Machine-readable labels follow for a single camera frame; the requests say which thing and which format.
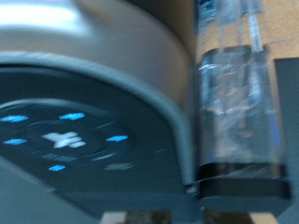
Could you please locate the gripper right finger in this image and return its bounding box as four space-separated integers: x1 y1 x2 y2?
205 211 250 224

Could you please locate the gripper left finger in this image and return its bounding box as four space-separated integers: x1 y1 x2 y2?
124 210 173 224

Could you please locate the black Keurig coffee machine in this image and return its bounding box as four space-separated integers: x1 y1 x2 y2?
0 0 293 224

